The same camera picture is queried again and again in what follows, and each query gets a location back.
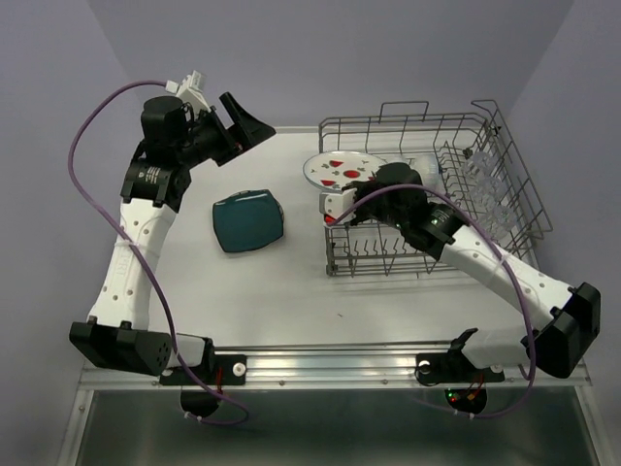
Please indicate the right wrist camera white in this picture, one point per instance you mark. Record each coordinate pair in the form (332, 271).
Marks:
(333, 205)

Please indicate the clear textured glass rear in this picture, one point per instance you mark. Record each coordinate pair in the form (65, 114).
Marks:
(478, 167)

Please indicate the grey wire dish rack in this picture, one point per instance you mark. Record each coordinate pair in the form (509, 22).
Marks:
(447, 172)

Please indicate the white ribbed bowl right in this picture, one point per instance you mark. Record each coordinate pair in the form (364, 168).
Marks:
(428, 168)

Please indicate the clear textured glass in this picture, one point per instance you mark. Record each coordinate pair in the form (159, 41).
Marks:
(488, 193)
(478, 167)
(498, 222)

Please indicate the clear textured glass middle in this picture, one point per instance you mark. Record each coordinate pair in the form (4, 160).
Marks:
(488, 193)

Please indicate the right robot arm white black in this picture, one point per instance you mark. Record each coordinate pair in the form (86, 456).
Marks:
(560, 321)

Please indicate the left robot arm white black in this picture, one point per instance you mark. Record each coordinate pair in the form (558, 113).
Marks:
(115, 334)

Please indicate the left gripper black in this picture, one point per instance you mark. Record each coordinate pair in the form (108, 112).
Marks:
(248, 131)

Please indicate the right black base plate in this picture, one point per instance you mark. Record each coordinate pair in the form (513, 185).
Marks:
(452, 367)

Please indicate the aluminium mounting rail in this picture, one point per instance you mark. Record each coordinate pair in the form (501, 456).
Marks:
(365, 366)

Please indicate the dark teal square plate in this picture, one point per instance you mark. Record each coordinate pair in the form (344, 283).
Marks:
(249, 223)

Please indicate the white plate blue stripes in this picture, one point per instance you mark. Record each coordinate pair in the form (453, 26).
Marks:
(243, 194)

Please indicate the white plate red strawberries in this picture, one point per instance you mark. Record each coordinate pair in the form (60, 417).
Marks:
(333, 170)

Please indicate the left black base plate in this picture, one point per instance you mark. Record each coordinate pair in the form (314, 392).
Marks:
(218, 370)

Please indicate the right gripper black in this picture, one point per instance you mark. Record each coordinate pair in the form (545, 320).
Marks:
(364, 184)

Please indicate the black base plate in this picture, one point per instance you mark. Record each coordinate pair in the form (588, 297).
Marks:
(452, 367)
(218, 370)

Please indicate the clear textured glass front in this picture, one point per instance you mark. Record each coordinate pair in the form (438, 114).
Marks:
(498, 222)

